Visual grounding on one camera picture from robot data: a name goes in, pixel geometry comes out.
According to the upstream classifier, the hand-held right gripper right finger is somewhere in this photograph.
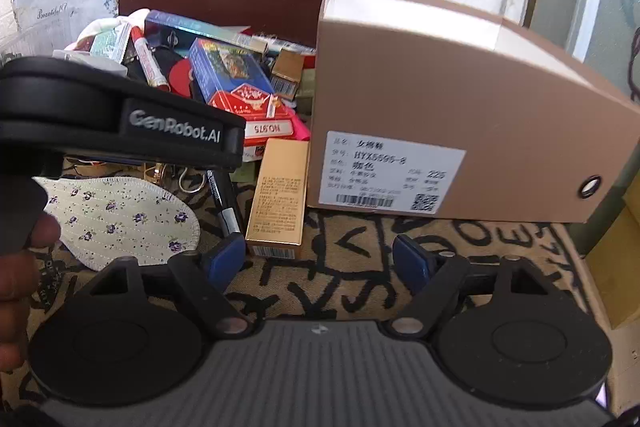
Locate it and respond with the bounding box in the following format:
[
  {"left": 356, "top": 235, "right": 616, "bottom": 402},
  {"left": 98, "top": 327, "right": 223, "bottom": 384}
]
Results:
[{"left": 390, "top": 234, "right": 553, "bottom": 340}]

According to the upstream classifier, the blue picture card box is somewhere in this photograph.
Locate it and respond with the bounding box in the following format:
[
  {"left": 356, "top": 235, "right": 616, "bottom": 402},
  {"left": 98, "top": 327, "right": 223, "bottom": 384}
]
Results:
[{"left": 188, "top": 38, "right": 277, "bottom": 106}]

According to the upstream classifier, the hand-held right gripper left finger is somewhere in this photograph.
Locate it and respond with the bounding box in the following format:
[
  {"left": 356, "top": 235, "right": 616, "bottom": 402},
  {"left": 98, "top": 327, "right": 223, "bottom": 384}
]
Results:
[{"left": 87, "top": 234, "right": 253, "bottom": 339}]

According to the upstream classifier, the red round cap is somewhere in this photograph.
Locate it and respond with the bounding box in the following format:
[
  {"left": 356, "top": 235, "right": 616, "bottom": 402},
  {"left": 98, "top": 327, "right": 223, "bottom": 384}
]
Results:
[{"left": 166, "top": 57, "right": 194, "bottom": 98}]

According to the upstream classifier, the green patterned box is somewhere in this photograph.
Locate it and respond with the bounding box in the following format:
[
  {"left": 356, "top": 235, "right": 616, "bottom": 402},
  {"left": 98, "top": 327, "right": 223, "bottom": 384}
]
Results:
[{"left": 90, "top": 27, "right": 134, "bottom": 64}]

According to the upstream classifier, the pink highlighter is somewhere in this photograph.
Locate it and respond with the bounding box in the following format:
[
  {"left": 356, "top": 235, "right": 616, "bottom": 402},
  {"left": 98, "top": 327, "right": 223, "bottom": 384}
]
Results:
[{"left": 291, "top": 111, "right": 311, "bottom": 144}]

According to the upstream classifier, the red playing card box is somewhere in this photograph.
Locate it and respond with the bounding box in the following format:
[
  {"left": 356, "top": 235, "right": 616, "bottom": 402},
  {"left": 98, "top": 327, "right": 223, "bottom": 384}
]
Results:
[{"left": 207, "top": 83, "right": 297, "bottom": 140}]

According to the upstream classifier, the white glove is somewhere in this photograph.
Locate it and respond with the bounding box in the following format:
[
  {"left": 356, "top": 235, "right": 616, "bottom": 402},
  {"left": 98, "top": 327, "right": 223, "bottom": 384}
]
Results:
[{"left": 67, "top": 9, "right": 151, "bottom": 54}]

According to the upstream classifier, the red and white marker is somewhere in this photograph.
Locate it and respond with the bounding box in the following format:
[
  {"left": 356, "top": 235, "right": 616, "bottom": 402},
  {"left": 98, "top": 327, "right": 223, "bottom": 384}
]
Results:
[{"left": 130, "top": 24, "right": 169, "bottom": 90}]

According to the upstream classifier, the tan cardboard shoe box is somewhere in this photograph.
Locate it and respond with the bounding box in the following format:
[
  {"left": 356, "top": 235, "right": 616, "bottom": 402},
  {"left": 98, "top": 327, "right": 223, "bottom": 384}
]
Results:
[{"left": 305, "top": 0, "right": 640, "bottom": 224}]

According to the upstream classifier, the yellow cardboard box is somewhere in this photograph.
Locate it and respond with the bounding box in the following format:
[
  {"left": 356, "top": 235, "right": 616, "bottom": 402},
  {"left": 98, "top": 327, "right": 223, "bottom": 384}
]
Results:
[{"left": 584, "top": 191, "right": 640, "bottom": 329}]

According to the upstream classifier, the floral fabric insole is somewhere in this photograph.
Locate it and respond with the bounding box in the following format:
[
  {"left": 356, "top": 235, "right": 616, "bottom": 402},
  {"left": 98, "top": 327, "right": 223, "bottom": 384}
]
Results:
[{"left": 32, "top": 177, "right": 202, "bottom": 271}]

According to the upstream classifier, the black marker pen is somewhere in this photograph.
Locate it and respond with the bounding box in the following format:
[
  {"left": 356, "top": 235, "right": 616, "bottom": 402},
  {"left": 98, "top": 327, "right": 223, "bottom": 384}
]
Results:
[{"left": 206, "top": 169, "right": 242, "bottom": 239}]

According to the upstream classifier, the clear floral plastic bag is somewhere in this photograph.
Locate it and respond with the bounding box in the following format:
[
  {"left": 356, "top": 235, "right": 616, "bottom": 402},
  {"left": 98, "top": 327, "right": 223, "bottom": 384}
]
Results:
[{"left": 9, "top": 0, "right": 122, "bottom": 58}]

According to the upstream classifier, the gold rectangular box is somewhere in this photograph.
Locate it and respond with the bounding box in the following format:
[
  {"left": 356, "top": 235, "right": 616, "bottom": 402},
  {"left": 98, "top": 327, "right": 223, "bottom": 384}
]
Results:
[{"left": 245, "top": 139, "right": 310, "bottom": 259}]

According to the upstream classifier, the person's left hand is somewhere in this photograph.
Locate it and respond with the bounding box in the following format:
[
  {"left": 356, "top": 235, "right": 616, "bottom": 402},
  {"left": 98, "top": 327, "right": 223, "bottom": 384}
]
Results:
[{"left": 0, "top": 212, "right": 62, "bottom": 374}]

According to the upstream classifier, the long dark blue box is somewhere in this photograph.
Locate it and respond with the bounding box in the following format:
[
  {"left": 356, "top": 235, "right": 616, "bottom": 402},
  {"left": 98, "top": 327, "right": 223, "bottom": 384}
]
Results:
[{"left": 144, "top": 10, "right": 252, "bottom": 54}]

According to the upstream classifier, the small gold barcode box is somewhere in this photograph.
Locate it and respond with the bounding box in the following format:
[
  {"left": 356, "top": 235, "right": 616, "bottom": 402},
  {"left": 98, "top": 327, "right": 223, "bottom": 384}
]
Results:
[{"left": 271, "top": 49, "right": 306, "bottom": 100}]

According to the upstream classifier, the beige black-print table cloth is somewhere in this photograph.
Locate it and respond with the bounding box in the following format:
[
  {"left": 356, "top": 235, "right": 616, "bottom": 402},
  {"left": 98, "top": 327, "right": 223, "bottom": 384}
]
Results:
[{"left": 0, "top": 167, "right": 608, "bottom": 413}]

